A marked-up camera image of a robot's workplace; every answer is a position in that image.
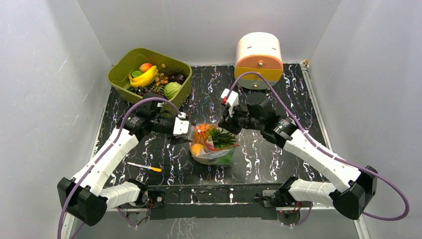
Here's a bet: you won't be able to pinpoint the yellow toy lemon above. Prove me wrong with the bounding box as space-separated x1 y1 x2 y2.
191 143 207 157

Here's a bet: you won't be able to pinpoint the clear zip bag orange zipper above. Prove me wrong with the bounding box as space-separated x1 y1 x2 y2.
189 123 239 167

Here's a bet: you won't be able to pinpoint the green toy lettuce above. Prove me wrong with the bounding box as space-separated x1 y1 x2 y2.
207 148 235 166

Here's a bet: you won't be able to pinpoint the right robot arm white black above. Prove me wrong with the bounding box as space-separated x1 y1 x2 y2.
218 89 377 220

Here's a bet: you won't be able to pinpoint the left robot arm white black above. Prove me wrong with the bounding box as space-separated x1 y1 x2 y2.
57 94 191 227

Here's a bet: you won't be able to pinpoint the white pen yellow cap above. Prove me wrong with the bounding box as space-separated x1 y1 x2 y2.
127 162 162 172

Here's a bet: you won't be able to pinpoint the light green toy cabbage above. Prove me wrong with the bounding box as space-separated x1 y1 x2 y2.
164 82 182 100

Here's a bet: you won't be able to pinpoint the dark purple toy grapes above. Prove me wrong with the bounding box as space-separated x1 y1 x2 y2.
127 86 151 97

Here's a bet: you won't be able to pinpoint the yellow toy banana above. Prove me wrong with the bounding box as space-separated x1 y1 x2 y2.
128 65 158 88

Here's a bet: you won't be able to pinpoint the dark brown toy fruit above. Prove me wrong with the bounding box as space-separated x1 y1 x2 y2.
154 64 187 86

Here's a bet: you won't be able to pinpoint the green toy lime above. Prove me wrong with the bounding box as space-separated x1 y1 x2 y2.
131 71 142 78

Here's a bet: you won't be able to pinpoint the olive green plastic bin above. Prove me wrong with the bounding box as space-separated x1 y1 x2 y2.
108 48 193 108

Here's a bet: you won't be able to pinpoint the round white mini drawer cabinet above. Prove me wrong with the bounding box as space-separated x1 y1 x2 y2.
234 32 284 86

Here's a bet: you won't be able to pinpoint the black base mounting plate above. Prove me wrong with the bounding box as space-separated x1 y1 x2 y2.
125 183 301 221

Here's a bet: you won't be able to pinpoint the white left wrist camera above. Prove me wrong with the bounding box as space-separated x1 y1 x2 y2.
173 112 191 136

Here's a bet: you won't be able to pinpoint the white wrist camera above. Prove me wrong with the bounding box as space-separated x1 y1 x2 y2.
220 89 239 117
173 112 191 136

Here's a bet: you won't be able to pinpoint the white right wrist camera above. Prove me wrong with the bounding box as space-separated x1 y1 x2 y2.
220 89 239 117

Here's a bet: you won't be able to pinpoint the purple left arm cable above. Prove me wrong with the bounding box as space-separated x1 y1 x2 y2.
57 97 184 239

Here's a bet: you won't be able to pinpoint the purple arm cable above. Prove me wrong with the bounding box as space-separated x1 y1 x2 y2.
57 97 184 239
225 71 410 221

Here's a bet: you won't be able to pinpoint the aluminium frame rail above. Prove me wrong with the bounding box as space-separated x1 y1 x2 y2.
284 62 370 239

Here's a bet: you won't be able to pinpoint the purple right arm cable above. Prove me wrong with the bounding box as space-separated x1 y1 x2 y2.
225 71 410 221

